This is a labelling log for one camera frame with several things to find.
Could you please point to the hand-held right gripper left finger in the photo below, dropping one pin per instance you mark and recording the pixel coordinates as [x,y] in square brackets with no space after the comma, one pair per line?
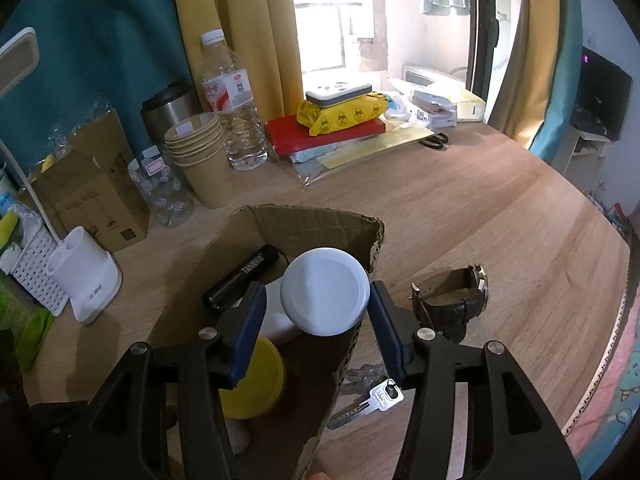
[247,330]

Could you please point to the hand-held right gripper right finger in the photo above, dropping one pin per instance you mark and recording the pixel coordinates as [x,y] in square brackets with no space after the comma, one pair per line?
[385,335]

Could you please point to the white pill bottle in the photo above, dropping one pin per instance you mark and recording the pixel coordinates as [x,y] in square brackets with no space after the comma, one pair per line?
[325,292]

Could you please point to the brown cardboard box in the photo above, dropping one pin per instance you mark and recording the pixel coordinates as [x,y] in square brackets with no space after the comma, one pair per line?
[310,230]

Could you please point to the person's right hand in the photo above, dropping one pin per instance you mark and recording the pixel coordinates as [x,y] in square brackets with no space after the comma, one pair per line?
[320,477]

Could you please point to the yellow lid jar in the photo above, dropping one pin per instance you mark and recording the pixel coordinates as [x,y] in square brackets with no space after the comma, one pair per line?
[257,385]

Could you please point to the metal keys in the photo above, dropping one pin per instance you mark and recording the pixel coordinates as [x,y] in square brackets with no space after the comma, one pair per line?
[370,402]

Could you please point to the black leather wrist watch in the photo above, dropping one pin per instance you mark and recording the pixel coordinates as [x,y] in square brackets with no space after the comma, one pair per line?
[455,305]

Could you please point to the clear bottle with pink labels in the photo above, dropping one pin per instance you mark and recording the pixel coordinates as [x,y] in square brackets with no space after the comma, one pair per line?
[165,190]

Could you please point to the stack of paper cups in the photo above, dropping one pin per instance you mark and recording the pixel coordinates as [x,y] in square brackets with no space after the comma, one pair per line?
[205,170]

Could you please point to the white desk lamp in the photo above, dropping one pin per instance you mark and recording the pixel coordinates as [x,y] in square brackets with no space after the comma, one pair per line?
[85,275]

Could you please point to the red book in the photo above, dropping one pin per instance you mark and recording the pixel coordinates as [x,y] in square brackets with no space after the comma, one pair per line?
[285,135]

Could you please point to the black scissors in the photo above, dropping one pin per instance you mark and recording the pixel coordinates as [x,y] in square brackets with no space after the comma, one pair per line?
[434,141]

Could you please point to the closed brown carton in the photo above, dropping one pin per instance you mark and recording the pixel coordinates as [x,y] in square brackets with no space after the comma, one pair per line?
[95,195]

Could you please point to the clear plastic water bottle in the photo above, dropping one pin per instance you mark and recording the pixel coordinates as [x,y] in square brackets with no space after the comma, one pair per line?
[237,110]

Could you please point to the white plastic basket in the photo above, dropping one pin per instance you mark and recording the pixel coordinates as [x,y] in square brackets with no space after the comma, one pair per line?
[35,270]

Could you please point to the yellow wipes packet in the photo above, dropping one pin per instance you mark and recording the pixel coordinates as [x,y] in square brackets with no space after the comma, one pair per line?
[340,115]

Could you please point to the green packet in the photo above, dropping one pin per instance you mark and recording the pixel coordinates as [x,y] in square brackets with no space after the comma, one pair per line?
[22,325]

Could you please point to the blue white packet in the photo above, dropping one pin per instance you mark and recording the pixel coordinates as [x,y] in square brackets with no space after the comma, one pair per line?
[397,107]

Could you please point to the white printed box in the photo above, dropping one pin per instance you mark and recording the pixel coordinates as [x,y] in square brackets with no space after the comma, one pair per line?
[435,110]

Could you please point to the steel tumbler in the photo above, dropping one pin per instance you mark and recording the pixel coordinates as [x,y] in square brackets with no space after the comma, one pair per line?
[162,115]

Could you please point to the printed blue bedding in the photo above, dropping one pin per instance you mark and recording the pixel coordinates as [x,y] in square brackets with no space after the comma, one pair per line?
[620,400]

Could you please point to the pale yellow box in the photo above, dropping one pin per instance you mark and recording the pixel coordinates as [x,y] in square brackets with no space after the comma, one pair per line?
[470,105]

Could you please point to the white flat device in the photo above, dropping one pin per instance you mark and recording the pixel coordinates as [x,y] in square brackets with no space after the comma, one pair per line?
[337,94]

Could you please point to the yellow blue packets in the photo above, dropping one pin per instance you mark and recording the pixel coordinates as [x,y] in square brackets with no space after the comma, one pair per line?
[12,225]

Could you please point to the white shelf unit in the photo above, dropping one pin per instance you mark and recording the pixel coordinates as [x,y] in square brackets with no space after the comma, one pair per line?
[575,155]

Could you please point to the yellow curtain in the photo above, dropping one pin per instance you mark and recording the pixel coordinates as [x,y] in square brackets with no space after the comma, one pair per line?
[537,50]
[250,10]

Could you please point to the black monitor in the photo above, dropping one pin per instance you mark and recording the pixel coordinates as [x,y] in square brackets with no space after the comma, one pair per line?
[602,95]

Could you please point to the teal curtain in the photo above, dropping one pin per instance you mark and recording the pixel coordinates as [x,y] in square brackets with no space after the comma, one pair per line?
[100,35]
[565,60]

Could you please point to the black door frame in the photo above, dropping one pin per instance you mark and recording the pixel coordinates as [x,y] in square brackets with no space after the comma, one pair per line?
[487,35]

